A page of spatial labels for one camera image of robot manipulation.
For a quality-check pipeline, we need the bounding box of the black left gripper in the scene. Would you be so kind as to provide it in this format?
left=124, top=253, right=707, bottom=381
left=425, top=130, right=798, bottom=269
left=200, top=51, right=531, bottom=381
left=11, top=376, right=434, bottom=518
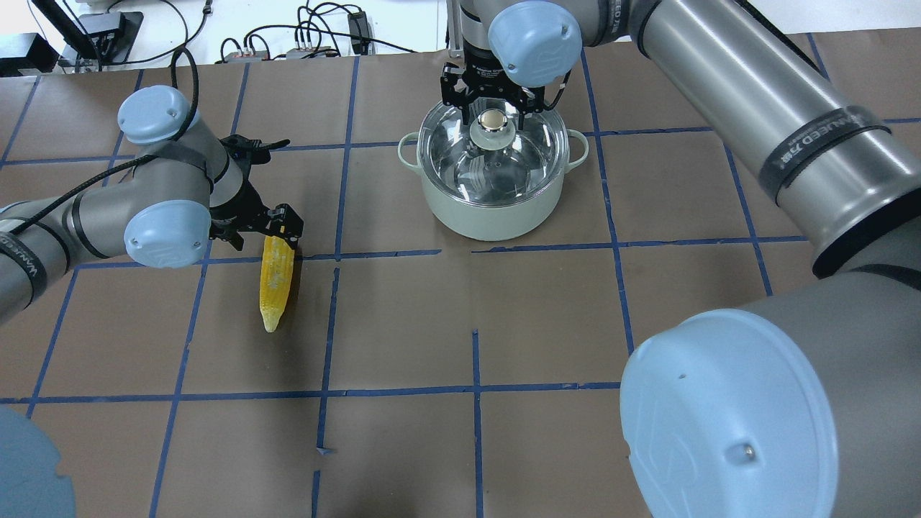
left=210, top=135, right=304, bottom=250

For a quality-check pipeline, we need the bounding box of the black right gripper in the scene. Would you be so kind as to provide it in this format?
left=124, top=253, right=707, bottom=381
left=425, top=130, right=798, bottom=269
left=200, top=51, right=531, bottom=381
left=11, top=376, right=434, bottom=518
left=440, top=60, right=555, bottom=131

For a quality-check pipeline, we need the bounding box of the yellow corn cob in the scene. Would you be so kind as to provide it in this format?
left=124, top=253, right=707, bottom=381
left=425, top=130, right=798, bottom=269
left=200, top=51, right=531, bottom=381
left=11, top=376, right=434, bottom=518
left=259, top=237, right=295, bottom=332

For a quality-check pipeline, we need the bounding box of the glass pot lid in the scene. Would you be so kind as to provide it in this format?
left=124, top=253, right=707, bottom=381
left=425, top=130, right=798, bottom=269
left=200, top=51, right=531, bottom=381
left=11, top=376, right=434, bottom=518
left=417, top=98, right=588, bottom=209

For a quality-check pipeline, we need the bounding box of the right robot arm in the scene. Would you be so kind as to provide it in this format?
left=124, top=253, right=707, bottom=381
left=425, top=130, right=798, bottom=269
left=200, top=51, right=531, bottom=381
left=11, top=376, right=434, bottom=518
left=417, top=42, right=818, bottom=517

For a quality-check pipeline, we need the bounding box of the black power adapter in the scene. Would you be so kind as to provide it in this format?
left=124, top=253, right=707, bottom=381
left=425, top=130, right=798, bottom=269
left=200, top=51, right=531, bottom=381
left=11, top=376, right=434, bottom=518
left=348, top=10, right=372, bottom=55

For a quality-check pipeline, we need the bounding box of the brown paper table mat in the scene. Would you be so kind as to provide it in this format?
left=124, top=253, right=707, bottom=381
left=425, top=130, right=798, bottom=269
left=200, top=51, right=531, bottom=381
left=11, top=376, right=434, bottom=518
left=0, top=32, right=921, bottom=518

